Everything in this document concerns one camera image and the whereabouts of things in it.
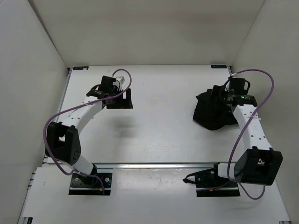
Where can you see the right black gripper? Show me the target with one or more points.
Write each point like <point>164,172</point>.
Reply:
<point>226,92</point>

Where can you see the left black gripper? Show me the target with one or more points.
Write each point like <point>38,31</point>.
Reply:
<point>124,103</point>

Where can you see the black pleated skirt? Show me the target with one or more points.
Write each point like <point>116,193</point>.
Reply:
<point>210,112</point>

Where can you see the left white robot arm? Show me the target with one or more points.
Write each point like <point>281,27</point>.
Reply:
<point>61,132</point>

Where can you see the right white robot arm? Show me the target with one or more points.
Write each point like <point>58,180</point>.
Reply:
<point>259,164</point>

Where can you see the right blue corner label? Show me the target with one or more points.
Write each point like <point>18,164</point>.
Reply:
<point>218,66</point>

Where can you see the blue corner label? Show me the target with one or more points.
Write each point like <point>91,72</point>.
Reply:
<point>80,68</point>
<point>218,66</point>

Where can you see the left blue corner label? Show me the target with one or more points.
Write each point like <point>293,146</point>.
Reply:
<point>80,68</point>

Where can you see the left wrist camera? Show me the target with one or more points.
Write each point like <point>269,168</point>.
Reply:
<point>120,79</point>

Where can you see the aluminium table rail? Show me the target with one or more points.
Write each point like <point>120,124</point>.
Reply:
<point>153,165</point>

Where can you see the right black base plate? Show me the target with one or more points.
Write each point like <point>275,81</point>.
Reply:
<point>211,185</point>

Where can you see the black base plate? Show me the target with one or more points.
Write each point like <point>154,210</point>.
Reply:
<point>85,186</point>
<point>211,185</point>

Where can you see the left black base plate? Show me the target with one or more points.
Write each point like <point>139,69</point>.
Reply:
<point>85,186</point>

